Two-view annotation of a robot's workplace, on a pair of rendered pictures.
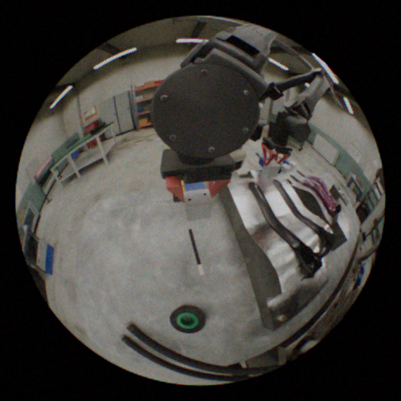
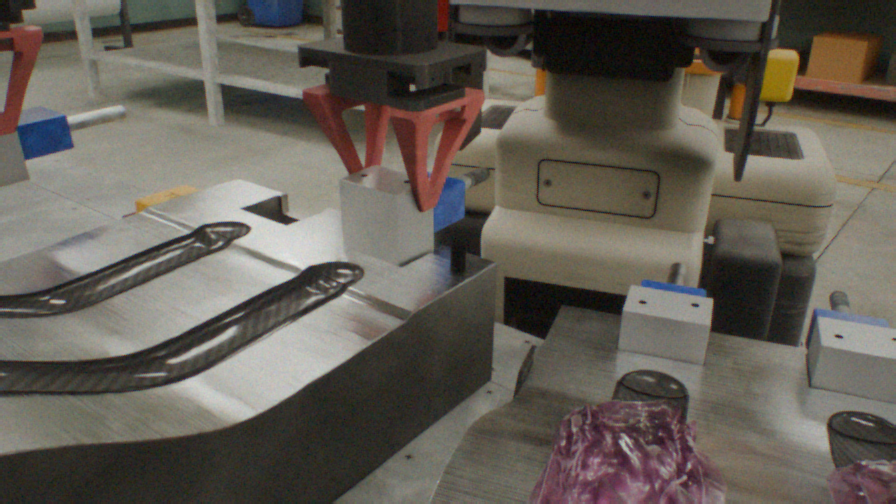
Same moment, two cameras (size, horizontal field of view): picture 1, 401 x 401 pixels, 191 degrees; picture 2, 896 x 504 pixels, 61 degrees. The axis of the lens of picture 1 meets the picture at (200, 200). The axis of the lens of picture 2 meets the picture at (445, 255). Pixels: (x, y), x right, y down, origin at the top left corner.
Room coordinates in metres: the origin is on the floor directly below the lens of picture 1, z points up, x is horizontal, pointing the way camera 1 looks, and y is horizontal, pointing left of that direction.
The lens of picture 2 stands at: (0.06, -0.63, 1.10)
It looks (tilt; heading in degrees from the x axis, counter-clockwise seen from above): 24 degrees down; 49
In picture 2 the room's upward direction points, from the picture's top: 1 degrees clockwise
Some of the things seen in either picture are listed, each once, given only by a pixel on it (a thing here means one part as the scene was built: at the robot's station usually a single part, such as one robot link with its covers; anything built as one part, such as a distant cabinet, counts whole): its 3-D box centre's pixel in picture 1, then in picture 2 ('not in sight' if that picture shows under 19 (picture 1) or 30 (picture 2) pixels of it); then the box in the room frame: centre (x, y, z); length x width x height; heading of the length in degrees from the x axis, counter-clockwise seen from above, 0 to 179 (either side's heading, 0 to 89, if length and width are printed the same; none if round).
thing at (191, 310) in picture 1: (188, 319); not in sight; (-0.09, 0.03, 0.82); 0.08 x 0.08 x 0.04
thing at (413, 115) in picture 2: (276, 155); (409, 134); (0.35, -0.27, 0.97); 0.07 x 0.07 x 0.09; 11
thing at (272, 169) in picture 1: (264, 161); (432, 196); (0.38, -0.25, 0.91); 0.13 x 0.05 x 0.05; 12
